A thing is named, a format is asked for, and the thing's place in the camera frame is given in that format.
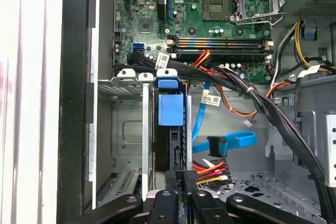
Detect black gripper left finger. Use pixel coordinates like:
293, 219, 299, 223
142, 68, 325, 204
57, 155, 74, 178
67, 170, 179, 224

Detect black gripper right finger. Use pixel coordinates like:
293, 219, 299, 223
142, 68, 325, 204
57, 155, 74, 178
183, 170, 316, 224

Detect hard disk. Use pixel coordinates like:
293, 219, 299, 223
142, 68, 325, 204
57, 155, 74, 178
153, 76, 188, 180

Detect black RAM slot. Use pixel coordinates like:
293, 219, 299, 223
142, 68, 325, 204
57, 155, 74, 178
167, 36, 272, 42
167, 40, 272, 46
167, 51, 272, 61
167, 45, 272, 51

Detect silver perforated drive cage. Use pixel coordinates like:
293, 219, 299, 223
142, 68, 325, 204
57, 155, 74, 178
323, 110, 336, 188

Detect black PC case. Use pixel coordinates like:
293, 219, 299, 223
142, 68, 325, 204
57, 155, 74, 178
59, 0, 336, 224

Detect small black board chip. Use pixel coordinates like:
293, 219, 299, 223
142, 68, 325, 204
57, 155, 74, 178
139, 18, 155, 34

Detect metal locking lever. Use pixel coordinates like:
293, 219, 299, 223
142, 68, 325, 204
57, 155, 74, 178
230, 11, 287, 25

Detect green motherboard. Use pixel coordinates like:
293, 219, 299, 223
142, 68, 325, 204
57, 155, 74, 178
112, 0, 275, 83

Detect silver socket cover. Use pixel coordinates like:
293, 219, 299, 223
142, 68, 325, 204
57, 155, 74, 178
233, 0, 283, 23

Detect blue flat disk wire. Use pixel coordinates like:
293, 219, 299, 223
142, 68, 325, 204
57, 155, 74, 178
192, 82, 257, 158

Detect thin orange wire white plug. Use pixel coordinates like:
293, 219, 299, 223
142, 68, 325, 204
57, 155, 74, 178
214, 82, 259, 127

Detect thick black cable bundle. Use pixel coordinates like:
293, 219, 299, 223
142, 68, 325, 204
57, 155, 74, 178
127, 50, 331, 190

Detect yellow and black wires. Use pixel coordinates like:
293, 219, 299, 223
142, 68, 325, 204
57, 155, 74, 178
271, 20, 336, 83

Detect blue plastic cable clip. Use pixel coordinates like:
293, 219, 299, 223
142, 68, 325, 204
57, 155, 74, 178
303, 26, 318, 40

